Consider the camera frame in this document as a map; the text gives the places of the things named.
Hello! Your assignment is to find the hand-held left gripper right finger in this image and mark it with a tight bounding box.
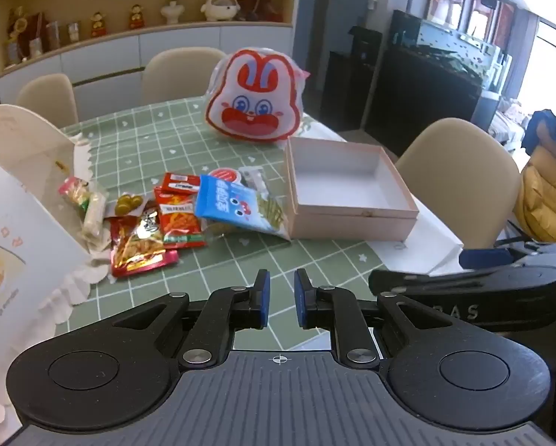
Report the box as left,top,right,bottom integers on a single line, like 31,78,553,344
294,268,447,372

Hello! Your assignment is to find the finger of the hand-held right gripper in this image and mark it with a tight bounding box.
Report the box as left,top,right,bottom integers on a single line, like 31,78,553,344
459,240,556,270
368,267,556,297

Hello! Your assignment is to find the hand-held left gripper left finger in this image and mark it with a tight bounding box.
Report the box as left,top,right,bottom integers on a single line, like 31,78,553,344
114,268,272,373

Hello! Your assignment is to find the pink cardboard box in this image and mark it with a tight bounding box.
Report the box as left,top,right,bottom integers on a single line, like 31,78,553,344
285,137,421,241

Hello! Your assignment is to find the blue snack packet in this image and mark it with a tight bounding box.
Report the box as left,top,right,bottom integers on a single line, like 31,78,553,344
195,174,292,241

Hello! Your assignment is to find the red orange snack packet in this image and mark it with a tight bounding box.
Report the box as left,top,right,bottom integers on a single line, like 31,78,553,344
154,187,206,248

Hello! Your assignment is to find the clear dark snack packet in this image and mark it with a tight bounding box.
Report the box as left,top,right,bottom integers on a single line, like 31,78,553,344
238,166,267,198

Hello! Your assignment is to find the round red lollipop-shaped packet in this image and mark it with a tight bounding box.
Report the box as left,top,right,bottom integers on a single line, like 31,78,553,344
210,167,242,185

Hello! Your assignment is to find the large red yellow snack packet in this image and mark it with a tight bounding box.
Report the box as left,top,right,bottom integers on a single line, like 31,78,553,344
109,216,180,279

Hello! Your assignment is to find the black white snack packet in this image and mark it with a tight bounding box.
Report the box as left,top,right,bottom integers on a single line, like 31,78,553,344
137,207,163,239

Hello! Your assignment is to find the small red snack packet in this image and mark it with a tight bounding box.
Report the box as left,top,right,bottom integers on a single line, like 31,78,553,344
161,172,202,196

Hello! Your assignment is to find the clear green olive packet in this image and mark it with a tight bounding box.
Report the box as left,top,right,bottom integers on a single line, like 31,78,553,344
114,193,145,217

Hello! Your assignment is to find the white candy bar packet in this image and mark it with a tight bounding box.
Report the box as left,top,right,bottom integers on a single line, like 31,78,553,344
81,190,109,242

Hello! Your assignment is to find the pink green candy packet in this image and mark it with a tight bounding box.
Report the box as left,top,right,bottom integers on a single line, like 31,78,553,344
58,175,93,205

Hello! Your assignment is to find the yellow cushion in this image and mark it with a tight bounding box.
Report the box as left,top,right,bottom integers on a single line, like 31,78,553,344
514,146,556,243

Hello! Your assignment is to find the blue cloth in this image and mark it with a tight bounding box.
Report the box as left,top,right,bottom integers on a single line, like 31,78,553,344
522,109,556,154

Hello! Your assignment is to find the black cabinet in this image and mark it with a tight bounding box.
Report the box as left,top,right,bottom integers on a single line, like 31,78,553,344
365,46,484,147

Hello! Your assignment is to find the green checked tablecloth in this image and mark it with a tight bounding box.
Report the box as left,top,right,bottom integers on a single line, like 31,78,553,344
50,95,399,352

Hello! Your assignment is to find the cream scalloped frill cloth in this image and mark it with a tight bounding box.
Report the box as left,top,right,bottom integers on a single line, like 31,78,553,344
0,132,113,446

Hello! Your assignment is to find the red white rabbit-shaped bag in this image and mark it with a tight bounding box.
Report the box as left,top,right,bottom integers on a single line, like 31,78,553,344
205,48,311,143

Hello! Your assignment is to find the black floor appliance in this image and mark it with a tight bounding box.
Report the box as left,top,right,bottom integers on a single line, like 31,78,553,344
327,28,383,133

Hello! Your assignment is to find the glass fish tank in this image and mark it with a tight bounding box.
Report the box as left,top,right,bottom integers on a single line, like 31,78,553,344
389,9,514,99

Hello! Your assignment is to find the white printed gift box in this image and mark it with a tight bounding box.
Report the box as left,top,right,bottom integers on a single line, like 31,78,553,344
0,149,93,446

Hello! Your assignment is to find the white low cabinet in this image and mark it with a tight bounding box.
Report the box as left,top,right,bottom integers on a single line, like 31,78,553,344
0,22,293,122

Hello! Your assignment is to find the white rabbit plush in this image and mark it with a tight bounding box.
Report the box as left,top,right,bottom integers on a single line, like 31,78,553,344
201,0,241,22

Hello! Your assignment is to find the white vase with plant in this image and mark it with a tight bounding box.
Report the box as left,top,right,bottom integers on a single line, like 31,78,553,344
161,0,186,25

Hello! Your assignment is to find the gold trophy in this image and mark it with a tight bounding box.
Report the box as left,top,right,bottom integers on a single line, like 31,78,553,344
6,7,28,63

